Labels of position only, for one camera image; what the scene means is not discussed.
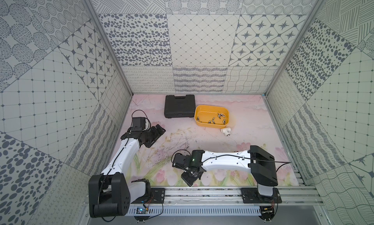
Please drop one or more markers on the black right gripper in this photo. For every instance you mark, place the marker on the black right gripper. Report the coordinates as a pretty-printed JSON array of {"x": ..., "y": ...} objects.
[{"x": 188, "y": 181}]

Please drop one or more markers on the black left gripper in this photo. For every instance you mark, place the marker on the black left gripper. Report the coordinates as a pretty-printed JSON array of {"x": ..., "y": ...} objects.
[{"x": 153, "y": 134}]

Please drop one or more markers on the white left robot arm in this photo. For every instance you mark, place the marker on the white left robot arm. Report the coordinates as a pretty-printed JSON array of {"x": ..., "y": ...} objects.
[{"x": 109, "y": 193}]

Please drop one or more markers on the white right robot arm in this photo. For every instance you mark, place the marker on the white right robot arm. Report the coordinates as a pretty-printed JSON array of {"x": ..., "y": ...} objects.
[{"x": 256, "y": 161}]

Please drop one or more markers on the yellow plastic storage box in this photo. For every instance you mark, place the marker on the yellow plastic storage box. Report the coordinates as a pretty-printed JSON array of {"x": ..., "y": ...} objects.
[{"x": 207, "y": 112}]

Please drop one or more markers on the black plastic tool case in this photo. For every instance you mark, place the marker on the black plastic tool case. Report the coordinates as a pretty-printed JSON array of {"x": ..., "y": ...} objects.
[{"x": 179, "y": 106}]

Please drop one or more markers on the white pipe tee fitting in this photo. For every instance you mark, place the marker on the white pipe tee fitting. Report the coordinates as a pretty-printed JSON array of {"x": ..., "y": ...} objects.
[{"x": 226, "y": 131}]

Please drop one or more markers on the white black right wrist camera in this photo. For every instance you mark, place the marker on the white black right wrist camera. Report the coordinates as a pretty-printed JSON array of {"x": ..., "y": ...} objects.
[{"x": 181, "y": 161}]

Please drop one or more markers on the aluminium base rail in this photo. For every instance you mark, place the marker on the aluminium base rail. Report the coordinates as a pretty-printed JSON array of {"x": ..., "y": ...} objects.
[{"x": 228, "y": 196}]

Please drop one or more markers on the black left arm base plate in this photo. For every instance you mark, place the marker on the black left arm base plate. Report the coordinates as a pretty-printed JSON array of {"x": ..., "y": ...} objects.
[{"x": 142, "y": 192}]

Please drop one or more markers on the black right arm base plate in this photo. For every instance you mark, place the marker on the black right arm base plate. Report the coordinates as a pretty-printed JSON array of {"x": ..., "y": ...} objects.
[{"x": 252, "y": 196}]

